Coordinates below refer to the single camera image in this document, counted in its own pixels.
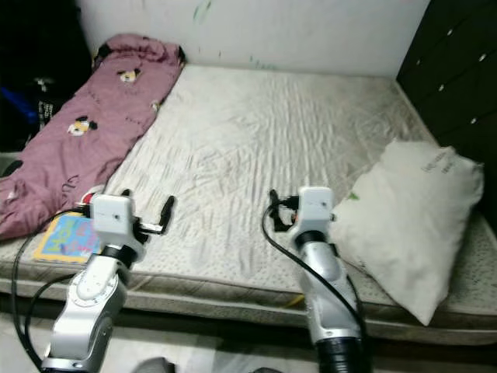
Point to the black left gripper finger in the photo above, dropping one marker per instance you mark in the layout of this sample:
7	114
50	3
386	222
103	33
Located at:
125	193
168	214

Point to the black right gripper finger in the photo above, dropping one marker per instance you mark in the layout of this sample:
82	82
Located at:
273	210

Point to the colourful children's book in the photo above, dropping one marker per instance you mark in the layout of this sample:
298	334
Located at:
62	237

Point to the white pillow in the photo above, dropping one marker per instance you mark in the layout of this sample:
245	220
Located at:
404	225

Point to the pink cartoon blanket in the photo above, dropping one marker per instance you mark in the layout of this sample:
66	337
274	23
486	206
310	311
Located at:
93	124

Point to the white quilted mattress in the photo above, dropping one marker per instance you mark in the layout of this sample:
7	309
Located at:
248	132

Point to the black printed bag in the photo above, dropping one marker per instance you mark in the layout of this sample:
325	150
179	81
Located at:
43	109

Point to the grey robot left leg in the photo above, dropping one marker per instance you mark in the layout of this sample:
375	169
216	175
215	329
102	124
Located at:
154	367

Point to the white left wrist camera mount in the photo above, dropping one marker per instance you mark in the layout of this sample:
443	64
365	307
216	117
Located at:
115	216

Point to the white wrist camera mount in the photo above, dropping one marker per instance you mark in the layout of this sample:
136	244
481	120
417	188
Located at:
115	216
316	206

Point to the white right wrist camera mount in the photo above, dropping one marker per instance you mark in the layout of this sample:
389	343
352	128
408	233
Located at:
316	206

